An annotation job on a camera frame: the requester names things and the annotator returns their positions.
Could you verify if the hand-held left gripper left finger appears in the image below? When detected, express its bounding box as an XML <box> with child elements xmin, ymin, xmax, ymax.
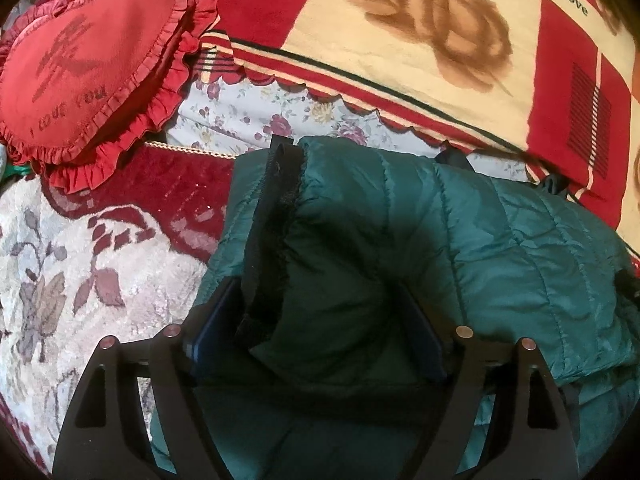
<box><xmin>52</xmin><ymin>278</ymin><xmax>242</xmax><ymax>480</ymax></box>

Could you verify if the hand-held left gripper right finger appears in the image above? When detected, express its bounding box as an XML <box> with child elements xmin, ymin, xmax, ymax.
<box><xmin>399</xmin><ymin>291</ymin><xmax>584</xmax><ymax>480</ymax></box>

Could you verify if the green puffer jacket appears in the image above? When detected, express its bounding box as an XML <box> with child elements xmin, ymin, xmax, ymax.
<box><xmin>150</xmin><ymin>135</ymin><xmax>640</xmax><ymax>480</ymax></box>

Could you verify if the cream red floral bedspread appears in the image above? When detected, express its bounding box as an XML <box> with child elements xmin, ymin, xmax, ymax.
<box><xmin>0</xmin><ymin>142</ymin><xmax>241</xmax><ymax>466</ymax></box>

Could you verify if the red heart-shaped frilled pillow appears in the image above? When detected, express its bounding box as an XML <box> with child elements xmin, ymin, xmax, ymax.
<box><xmin>0</xmin><ymin>0</ymin><xmax>221</xmax><ymax>196</ymax></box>

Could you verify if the red cream checked rose blanket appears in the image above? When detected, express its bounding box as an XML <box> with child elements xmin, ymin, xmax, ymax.
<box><xmin>190</xmin><ymin>0</ymin><xmax>640</xmax><ymax>256</ymax></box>

